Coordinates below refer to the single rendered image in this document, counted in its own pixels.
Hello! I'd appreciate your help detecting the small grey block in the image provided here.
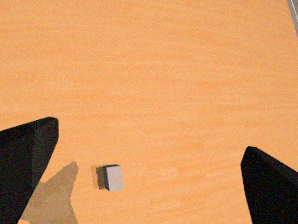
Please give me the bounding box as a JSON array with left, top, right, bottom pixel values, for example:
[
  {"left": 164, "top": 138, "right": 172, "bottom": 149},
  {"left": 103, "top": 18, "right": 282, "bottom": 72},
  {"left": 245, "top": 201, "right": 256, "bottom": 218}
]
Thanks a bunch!
[{"left": 102, "top": 164, "right": 125, "bottom": 192}]

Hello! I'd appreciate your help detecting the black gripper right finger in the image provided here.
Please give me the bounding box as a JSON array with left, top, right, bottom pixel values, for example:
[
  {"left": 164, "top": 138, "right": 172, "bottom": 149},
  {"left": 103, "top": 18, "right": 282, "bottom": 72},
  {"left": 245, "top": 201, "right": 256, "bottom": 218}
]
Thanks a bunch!
[{"left": 239, "top": 147, "right": 298, "bottom": 224}]

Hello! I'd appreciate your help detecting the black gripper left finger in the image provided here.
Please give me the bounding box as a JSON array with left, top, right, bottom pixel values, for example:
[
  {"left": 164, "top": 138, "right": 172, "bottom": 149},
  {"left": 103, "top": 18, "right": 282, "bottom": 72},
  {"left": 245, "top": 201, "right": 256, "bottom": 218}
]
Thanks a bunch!
[{"left": 0, "top": 117, "right": 60, "bottom": 224}]

